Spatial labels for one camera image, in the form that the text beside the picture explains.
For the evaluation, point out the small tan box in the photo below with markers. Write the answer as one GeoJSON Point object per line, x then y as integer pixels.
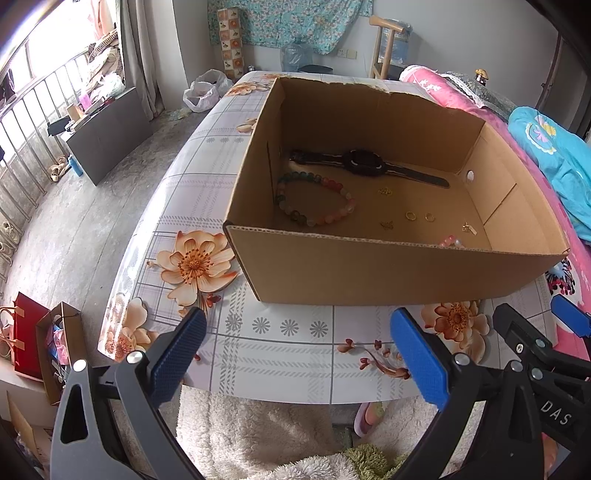
{"type": "Point", "coordinates": [72, 112]}

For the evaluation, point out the pink slipper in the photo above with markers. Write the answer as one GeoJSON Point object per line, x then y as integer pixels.
{"type": "Point", "coordinates": [369, 415]}

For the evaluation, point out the blue cartoon blanket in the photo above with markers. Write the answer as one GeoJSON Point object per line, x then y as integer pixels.
{"type": "Point", "coordinates": [554, 152]}

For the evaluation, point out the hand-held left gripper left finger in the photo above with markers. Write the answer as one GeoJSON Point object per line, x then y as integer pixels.
{"type": "Point", "coordinates": [178, 360]}

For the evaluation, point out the blue water jug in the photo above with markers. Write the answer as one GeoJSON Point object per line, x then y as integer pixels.
{"type": "Point", "coordinates": [399, 46]}

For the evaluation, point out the teal floral hanging cloth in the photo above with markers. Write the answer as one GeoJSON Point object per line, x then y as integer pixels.
{"type": "Point", "coordinates": [286, 23]}

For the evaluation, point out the wooden chair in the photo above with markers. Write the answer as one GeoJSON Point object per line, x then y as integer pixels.
{"type": "Point", "coordinates": [376, 50]}

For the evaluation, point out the pile of folded fabrics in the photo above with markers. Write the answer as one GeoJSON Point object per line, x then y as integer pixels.
{"type": "Point", "coordinates": [106, 64]}

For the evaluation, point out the black wristwatch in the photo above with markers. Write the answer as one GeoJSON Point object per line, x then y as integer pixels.
{"type": "Point", "coordinates": [364, 161]}

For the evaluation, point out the white fluffy blanket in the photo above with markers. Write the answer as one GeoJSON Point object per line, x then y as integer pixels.
{"type": "Point", "coordinates": [258, 429]}

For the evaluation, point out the gold flower earring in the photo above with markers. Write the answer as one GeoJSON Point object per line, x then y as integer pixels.
{"type": "Point", "coordinates": [384, 190]}

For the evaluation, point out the grey green lace cloth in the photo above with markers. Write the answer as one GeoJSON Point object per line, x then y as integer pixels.
{"type": "Point", "coordinates": [489, 94]}

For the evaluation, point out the grey curtain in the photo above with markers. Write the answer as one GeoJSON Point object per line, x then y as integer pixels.
{"type": "Point", "coordinates": [138, 55]}

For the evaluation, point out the small brown knobbed ornament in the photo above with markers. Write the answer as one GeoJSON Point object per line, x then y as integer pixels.
{"type": "Point", "coordinates": [482, 76]}

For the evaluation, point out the balcony railing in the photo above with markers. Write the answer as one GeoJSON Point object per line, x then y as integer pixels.
{"type": "Point", "coordinates": [9, 184]}

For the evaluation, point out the white plastic bag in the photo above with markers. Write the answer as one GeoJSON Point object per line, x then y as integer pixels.
{"type": "Point", "coordinates": [205, 92]}

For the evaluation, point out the dark metal pole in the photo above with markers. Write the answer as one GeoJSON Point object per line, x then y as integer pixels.
{"type": "Point", "coordinates": [554, 60]}

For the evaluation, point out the flower patterned tall roll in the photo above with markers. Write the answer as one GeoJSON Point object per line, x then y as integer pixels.
{"type": "Point", "coordinates": [230, 41]}

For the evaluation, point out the white wall socket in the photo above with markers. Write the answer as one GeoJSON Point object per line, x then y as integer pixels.
{"type": "Point", "coordinates": [347, 53]}

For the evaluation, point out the dark grey low cabinet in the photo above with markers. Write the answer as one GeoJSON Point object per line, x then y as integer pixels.
{"type": "Point", "coordinates": [106, 138]}

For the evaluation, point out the brown cardboard box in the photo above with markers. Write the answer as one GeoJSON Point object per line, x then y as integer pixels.
{"type": "Point", "coordinates": [369, 272]}

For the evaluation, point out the green shaggy rug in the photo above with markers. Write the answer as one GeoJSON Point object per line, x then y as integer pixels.
{"type": "Point", "coordinates": [369, 459]}

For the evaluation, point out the clear water bottle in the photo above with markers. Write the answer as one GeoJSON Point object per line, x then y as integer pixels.
{"type": "Point", "coordinates": [296, 55]}

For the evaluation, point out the floral plaid tablecloth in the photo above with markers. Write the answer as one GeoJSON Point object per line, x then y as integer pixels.
{"type": "Point", "coordinates": [286, 350]}

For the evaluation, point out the beige sandals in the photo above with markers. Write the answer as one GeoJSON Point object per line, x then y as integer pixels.
{"type": "Point", "coordinates": [57, 170]}

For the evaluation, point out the red paper bag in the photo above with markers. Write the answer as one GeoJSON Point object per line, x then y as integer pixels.
{"type": "Point", "coordinates": [27, 341]}

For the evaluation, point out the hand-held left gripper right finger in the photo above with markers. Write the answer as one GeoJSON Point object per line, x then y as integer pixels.
{"type": "Point", "coordinates": [418, 360]}

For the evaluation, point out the brown paper bag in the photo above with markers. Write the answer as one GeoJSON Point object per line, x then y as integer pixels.
{"type": "Point", "coordinates": [74, 341]}

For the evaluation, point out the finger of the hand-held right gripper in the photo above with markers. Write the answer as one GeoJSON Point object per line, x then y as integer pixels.
{"type": "Point", "coordinates": [572, 316]}
{"type": "Point", "coordinates": [517, 330]}

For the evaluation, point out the flat cardboard piece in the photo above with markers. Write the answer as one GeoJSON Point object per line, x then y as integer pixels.
{"type": "Point", "coordinates": [23, 429]}

